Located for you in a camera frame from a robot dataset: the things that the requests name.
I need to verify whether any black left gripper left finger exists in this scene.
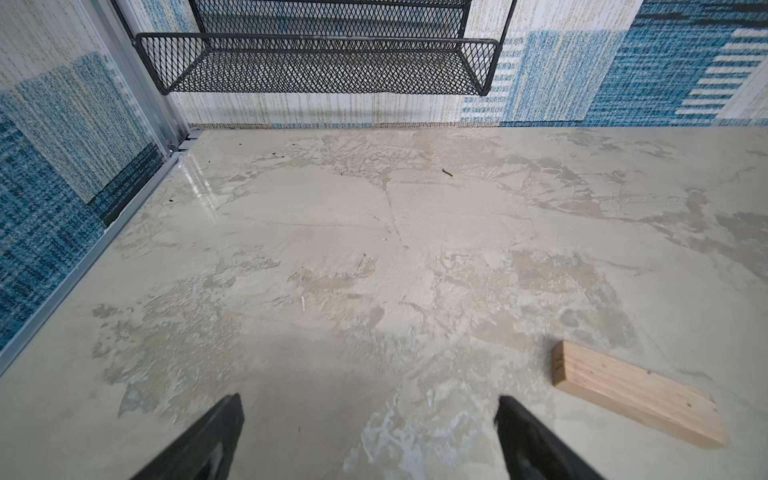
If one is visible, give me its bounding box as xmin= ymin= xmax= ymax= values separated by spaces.
xmin=132 ymin=393 xmax=245 ymax=480

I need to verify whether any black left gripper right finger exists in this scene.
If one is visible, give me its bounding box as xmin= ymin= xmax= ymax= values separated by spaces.
xmin=494 ymin=395 xmax=603 ymax=480

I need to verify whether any black mesh wire shelf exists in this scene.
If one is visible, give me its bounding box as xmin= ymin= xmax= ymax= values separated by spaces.
xmin=128 ymin=1 xmax=503 ymax=97

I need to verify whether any natural wood block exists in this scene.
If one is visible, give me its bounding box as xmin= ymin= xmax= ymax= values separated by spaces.
xmin=551 ymin=340 xmax=730 ymax=449

